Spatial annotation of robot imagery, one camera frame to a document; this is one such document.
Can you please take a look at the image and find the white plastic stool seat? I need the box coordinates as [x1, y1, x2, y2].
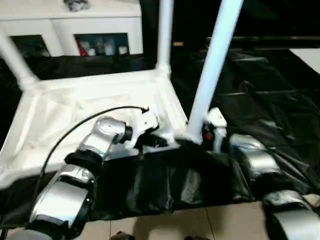
[0, 68, 204, 191]

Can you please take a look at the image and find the black work mat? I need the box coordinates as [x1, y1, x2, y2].
[0, 37, 320, 223]

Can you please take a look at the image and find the red packet in cabinet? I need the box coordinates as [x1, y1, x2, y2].
[77, 39, 87, 56]

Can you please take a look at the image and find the white flat sheet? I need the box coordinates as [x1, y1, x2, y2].
[288, 48, 320, 76]

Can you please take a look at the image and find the white cabinet with glass doors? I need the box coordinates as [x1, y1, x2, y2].
[0, 0, 143, 57]

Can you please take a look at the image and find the dark object on cabinet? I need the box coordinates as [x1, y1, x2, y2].
[63, 0, 90, 12]

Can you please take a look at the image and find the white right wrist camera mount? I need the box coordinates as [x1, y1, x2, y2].
[206, 107, 228, 153]

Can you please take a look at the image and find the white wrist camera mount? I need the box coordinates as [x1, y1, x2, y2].
[206, 107, 228, 153]
[127, 111, 161, 151]

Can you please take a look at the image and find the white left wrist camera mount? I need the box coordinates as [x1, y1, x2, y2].
[127, 111, 161, 151]

